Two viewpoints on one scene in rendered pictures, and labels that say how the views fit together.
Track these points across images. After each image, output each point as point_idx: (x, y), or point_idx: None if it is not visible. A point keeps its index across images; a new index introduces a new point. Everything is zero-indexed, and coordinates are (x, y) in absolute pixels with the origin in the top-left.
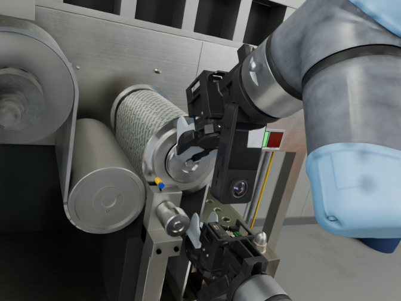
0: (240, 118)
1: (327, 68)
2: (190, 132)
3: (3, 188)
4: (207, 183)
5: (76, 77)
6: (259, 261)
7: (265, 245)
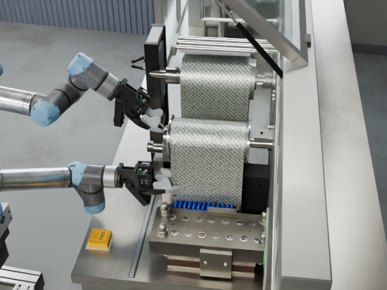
0: None
1: None
2: None
3: None
4: (169, 159)
5: (180, 79)
6: (118, 166)
7: (158, 230)
